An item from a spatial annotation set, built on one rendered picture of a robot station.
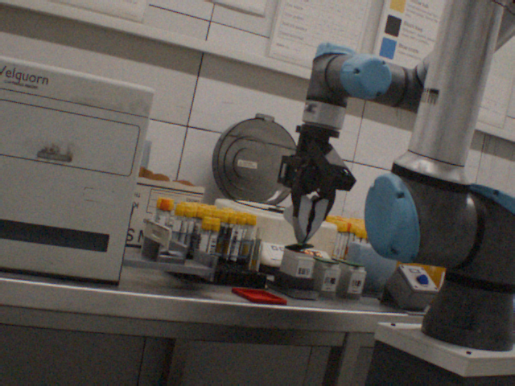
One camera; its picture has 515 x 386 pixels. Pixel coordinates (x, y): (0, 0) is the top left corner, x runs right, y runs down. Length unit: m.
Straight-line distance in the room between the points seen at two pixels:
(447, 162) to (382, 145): 1.22
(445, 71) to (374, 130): 1.21
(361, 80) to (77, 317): 0.59
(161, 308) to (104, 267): 0.11
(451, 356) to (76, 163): 0.59
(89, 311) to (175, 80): 0.89
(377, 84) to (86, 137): 0.49
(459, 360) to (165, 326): 0.46
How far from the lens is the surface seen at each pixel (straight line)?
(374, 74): 1.39
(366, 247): 1.66
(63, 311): 1.20
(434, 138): 1.13
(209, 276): 1.35
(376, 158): 2.34
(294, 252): 1.49
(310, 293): 1.49
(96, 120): 1.21
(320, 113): 1.48
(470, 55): 1.14
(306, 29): 2.16
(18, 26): 1.83
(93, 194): 1.22
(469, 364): 1.14
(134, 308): 1.24
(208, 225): 1.42
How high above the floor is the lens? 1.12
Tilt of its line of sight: 3 degrees down
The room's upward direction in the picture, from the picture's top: 12 degrees clockwise
